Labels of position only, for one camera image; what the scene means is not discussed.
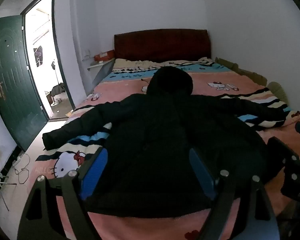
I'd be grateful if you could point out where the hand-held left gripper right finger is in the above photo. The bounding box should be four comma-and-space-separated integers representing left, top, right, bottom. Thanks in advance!
189, 147, 280, 240

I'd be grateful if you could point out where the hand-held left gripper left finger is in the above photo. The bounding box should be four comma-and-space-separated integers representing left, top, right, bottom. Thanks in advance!
16, 147, 108, 240

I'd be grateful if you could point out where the black hooded jacket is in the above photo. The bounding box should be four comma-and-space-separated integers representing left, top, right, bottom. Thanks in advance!
42, 66, 294, 218

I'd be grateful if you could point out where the pile of grey clothes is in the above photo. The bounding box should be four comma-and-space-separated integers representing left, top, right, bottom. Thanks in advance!
49, 82, 66, 97

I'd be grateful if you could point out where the cartoon cat printed blanket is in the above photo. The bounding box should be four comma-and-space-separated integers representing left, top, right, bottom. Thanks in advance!
32, 57, 300, 240

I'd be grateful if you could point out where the white bedside shelf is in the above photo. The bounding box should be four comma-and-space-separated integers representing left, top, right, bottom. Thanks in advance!
88, 59, 115, 72

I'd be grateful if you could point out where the orange cardboard box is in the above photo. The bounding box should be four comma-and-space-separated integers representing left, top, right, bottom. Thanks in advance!
94, 50, 115, 63

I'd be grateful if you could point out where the dark green metal door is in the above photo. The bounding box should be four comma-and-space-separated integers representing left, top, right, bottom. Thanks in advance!
0, 15, 49, 152

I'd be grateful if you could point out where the dark hanging garment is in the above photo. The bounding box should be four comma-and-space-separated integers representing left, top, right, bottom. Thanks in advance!
33, 45, 44, 68

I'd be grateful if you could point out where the dark red headboard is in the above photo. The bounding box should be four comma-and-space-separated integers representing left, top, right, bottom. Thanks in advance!
114, 29, 212, 63

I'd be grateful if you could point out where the black cable on floor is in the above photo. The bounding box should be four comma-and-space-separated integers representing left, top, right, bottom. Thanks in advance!
13, 152, 31, 185

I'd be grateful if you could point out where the grey bed frame side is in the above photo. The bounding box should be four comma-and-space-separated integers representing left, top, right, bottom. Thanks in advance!
92, 61, 115, 86

